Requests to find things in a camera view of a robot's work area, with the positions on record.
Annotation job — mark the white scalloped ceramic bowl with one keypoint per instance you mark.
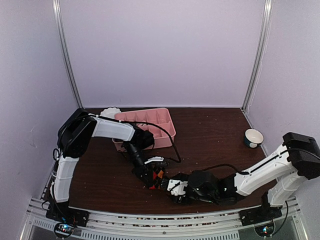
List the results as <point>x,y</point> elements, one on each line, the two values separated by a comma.
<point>110,112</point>

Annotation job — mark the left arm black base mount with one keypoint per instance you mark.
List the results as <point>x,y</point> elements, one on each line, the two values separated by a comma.
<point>61,212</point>

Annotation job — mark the aluminium frame post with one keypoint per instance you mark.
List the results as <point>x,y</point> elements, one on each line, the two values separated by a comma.
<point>263,37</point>
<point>65,53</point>

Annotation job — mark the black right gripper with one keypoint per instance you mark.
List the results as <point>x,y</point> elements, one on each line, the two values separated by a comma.
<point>177,199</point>

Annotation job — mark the white dark blue cup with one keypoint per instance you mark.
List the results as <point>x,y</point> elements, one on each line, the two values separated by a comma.
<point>253,138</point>

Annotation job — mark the black red argyle sock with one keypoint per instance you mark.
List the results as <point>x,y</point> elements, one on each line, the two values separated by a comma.
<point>157,176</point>

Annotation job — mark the left aluminium frame post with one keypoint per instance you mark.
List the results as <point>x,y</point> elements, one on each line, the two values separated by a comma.
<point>65,53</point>

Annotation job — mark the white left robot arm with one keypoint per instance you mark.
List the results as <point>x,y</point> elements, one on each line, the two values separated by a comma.
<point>73,140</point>

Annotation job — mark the front aluminium rail base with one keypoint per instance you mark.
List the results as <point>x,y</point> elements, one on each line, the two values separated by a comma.
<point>219,225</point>

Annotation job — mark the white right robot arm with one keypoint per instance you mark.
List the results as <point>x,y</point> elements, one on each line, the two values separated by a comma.
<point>295,161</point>

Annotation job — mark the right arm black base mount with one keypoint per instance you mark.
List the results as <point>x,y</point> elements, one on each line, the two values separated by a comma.
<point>260,214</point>

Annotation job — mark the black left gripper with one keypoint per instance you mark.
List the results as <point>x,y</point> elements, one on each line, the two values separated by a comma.
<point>146,169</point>

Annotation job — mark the right aluminium frame post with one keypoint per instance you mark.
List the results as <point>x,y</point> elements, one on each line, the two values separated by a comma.
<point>263,37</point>

